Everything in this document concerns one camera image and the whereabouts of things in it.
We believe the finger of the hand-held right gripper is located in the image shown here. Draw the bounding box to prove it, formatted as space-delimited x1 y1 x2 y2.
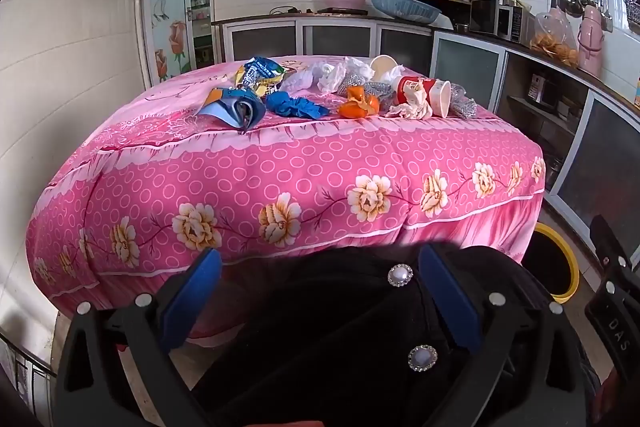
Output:
590 214 640 308

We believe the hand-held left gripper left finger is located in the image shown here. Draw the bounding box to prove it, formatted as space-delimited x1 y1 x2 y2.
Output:
52 248 223 427

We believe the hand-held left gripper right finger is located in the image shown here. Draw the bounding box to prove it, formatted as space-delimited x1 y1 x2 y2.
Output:
417 243 588 427

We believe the yellow-rimmed black trash bin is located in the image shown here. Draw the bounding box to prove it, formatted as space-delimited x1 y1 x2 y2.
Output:
520 223 581 304

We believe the white orange-dotted paper cup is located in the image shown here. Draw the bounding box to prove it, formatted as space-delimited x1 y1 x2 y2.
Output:
370 55 401 82

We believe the white foam fruit net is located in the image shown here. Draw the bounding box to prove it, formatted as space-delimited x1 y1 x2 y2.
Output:
318 62 349 94

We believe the pink floral tablecloth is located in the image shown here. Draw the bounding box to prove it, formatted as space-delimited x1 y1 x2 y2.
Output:
25 55 547 340

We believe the crumpled blue snack packet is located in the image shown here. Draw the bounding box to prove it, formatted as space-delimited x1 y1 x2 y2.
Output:
196 86 267 134

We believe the red white paper cup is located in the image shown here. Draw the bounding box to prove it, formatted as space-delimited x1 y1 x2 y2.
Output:
392 76 452 118

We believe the pink thermos flask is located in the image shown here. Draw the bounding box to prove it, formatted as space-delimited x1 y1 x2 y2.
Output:
576 5 606 78

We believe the blue rubber glove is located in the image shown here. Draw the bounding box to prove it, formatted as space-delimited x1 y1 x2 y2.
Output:
265 91 331 120

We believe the clear bag of fried snacks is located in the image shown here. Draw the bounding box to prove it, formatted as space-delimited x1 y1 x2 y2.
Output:
530 12 581 66

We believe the blue yellow snack packet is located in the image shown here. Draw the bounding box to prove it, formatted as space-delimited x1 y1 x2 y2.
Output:
234 57 287 96

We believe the white-framed kitchen cabinet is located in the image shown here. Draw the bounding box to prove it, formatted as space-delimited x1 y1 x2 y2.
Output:
212 14 640 258

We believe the black microwave oven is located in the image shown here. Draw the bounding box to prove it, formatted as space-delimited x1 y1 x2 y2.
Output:
469 0 532 42

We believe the flower-printed glass door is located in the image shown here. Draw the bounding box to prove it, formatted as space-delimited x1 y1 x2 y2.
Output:
134 0 217 90

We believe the blue plastic basket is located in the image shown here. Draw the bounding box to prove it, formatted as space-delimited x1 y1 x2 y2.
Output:
370 0 443 24

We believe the wall chopstick holder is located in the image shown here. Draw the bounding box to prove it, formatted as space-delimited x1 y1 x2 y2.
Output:
619 0 640 32

